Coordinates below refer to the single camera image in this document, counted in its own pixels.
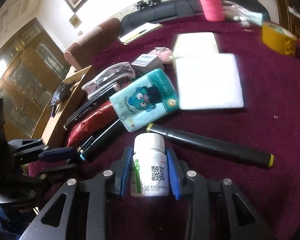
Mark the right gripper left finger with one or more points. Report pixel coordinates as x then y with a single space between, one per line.
78 210

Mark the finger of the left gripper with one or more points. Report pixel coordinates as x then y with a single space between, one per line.
58 172
57 154

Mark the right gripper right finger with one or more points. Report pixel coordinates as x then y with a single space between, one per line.
218 208

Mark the white medicine bottle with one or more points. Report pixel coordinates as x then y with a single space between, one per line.
149 177

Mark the black marker blue cap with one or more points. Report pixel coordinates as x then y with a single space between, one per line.
99 141

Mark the red plastic packet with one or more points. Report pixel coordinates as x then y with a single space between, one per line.
76 137

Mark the black marker yellow caps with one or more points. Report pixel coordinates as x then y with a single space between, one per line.
222 149

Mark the black marker pen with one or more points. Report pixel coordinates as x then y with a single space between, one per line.
85 112

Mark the teal cartoon tissue pack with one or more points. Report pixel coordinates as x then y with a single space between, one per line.
145 100

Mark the clear patterned pencil pouch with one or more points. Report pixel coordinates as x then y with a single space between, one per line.
109 76

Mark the small white carton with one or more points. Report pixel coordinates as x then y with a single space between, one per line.
146 63

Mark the white medicine box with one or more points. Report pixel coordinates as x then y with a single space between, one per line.
190 44

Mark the cardboard box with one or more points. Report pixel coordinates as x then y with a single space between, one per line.
51 129

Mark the black foil packet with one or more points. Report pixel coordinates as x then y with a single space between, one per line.
61 94

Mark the brown armchair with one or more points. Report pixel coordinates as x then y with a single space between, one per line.
82 52

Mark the pink fluffy pouch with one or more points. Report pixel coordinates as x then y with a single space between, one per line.
163 53

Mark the notebook with pen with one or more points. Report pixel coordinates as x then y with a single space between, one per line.
139 32

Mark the black binder clips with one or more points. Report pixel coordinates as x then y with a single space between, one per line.
144 4

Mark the yellow tape roll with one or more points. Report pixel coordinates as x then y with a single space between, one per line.
279 39

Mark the black leather sofa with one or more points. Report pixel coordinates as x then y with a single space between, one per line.
161 12

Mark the white cloth pile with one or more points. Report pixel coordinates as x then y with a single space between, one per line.
236 13

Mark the pink knitted thermos bottle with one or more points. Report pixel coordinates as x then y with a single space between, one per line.
213 10

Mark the black bag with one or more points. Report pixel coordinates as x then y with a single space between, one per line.
252 5

